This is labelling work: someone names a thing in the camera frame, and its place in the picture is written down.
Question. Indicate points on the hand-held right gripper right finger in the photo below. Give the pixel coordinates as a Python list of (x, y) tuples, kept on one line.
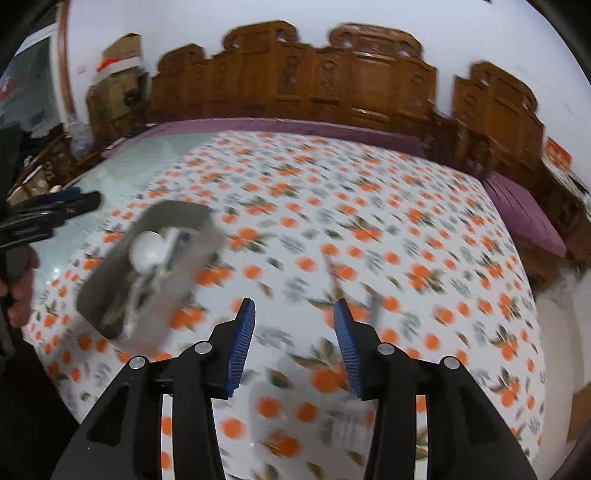
[(347, 350)]

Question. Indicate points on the short purple seat cushion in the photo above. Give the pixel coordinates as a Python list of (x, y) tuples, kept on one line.
[(521, 212)]

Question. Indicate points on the long carved wooden sofa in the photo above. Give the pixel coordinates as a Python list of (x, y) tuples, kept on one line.
[(295, 78)]

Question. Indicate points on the long purple seat cushion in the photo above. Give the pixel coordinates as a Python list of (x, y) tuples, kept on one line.
[(277, 125)]

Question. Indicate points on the red desk calendar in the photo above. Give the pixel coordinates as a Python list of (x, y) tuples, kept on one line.
[(559, 153)]

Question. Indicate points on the person's left hand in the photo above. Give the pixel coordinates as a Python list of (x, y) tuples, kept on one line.
[(25, 295)]

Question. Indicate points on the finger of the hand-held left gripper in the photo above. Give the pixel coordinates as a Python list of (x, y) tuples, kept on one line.
[(51, 196), (69, 205)]

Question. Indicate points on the rectangular metal tray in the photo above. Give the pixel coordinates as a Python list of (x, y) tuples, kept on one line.
[(184, 258)]

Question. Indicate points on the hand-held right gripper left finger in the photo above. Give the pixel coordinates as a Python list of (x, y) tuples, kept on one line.
[(242, 350)]

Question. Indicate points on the carved wooden armchair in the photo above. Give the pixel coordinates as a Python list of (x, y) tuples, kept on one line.
[(501, 115)]

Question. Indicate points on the wooden side table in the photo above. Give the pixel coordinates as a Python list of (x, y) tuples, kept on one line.
[(563, 194)]

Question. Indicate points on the white ceramic spoon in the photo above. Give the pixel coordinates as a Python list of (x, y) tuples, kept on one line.
[(145, 249)]

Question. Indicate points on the glass window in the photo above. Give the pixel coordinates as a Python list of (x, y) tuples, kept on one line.
[(32, 83)]

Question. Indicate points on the cardboard box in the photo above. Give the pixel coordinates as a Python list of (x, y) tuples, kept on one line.
[(122, 48)]

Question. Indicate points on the orange fruit print tablecloth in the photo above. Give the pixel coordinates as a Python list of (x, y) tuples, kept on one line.
[(346, 207)]

